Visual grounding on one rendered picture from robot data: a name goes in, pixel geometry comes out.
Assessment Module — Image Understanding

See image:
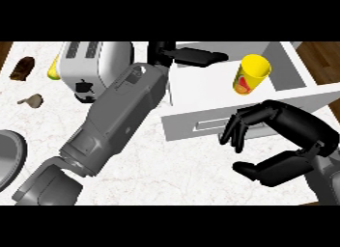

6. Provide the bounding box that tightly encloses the yellow green fruit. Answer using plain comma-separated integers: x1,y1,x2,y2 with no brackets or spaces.
46,54,62,81

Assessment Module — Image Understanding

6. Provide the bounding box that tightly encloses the white open drawer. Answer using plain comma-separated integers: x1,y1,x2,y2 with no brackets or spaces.
159,41,340,117

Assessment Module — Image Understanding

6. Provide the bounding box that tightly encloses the grey round metal bowl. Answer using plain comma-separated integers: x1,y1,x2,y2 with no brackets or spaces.
0,129,28,200

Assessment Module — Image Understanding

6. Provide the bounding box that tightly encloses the white toaster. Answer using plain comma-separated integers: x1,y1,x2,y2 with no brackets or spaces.
57,41,136,104

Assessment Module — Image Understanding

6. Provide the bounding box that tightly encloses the tan mushroom piece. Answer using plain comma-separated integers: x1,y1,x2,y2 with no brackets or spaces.
16,93,44,109

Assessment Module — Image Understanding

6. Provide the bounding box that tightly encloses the white drawer front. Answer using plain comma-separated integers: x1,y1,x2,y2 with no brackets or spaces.
159,90,340,143

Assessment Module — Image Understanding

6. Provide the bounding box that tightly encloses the yellow cup with fruit print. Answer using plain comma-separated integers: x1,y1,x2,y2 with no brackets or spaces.
232,53,273,96

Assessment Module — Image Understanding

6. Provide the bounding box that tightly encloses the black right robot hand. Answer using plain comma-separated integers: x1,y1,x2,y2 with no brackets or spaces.
218,99,340,188

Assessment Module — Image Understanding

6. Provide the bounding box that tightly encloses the dark brown food piece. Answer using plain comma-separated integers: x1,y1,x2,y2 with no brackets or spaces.
9,56,35,82

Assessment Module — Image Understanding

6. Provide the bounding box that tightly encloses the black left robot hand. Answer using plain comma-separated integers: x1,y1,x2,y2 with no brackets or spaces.
146,41,230,69

